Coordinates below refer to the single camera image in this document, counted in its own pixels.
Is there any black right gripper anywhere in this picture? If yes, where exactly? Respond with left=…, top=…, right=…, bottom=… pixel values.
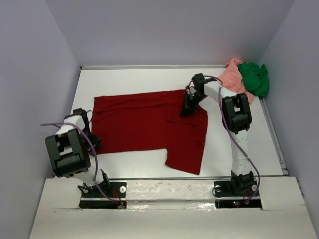
left=179, top=91, right=208, bottom=117

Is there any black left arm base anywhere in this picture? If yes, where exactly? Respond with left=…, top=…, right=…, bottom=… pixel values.
left=77, top=180, right=127, bottom=210

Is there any green t-shirt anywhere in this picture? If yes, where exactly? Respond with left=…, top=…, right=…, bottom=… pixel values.
left=238, top=62, right=270, bottom=97

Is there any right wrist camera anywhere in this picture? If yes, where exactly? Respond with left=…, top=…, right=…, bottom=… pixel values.
left=185, top=80, right=197, bottom=97

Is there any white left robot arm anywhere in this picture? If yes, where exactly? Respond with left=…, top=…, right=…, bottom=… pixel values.
left=42, top=108, right=111, bottom=197

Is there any dark red t-shirt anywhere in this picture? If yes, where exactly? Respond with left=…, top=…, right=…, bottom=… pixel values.
left=92, top=90, right=208, bottom=175

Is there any pink t-shirt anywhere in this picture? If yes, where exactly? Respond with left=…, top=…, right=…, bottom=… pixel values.
left=218, top=58, right=254, bottom=104

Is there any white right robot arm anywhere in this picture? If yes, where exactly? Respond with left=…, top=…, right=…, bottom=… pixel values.
left=179, top=73, right=255, bottom=198

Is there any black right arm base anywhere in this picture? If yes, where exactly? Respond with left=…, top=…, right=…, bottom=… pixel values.
left=212, top=172, right=262, bottom=209

